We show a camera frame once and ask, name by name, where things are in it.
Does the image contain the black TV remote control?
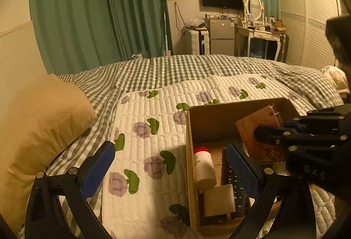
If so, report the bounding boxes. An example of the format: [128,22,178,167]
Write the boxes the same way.
[221,149,251,219]

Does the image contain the silver white rounded box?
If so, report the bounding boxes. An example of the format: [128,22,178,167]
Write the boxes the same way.
[203,184,236,217]

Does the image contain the white bottle red cap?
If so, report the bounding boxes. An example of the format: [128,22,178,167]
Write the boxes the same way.
[193,147,217,191]

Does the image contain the white crumpled cloth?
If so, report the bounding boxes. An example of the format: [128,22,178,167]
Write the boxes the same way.
[321,66,350,94]

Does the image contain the brown cardboard box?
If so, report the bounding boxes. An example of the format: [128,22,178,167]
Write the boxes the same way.
[186,98,306,238]

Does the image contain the tan pillow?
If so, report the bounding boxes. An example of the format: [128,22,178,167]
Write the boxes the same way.
[1,74,96,234]

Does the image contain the white floral quilted mat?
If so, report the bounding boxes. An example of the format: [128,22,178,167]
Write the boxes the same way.
[102,74,342,238]

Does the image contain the white dressing table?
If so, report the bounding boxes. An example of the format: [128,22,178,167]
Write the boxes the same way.
[237,26,281,61]

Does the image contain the white louvred wardrobe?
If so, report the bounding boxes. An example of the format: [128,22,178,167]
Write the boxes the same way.
[280,0,342,70]

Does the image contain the silver mini fridge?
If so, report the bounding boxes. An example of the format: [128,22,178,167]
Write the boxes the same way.
[206,19,235,56]

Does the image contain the white suitcase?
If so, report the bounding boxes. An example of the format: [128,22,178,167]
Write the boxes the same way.
[184,30,210,55]

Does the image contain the white oval vanity mirror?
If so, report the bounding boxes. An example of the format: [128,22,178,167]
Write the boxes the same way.
[245,0,264,22]

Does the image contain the grey checked bed cover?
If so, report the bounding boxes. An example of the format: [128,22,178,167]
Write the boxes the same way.
[19,54,345,239]

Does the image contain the green curtain left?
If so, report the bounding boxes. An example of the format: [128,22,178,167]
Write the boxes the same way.
[29,0,172,75]

